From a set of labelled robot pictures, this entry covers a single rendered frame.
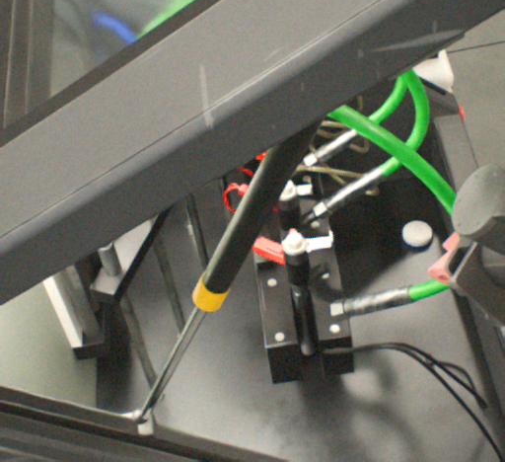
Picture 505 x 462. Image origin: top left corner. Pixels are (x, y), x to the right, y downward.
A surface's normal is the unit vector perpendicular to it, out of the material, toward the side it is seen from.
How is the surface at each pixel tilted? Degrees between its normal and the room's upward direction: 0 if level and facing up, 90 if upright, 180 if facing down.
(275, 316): 0
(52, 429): 43
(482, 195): 53
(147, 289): 0
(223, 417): 0
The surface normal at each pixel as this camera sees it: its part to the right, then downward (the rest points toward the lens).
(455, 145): -0.11, -0.65
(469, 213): -0.85, -0.40
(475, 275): 0.40, -0.09
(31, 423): 0.59, -0.57
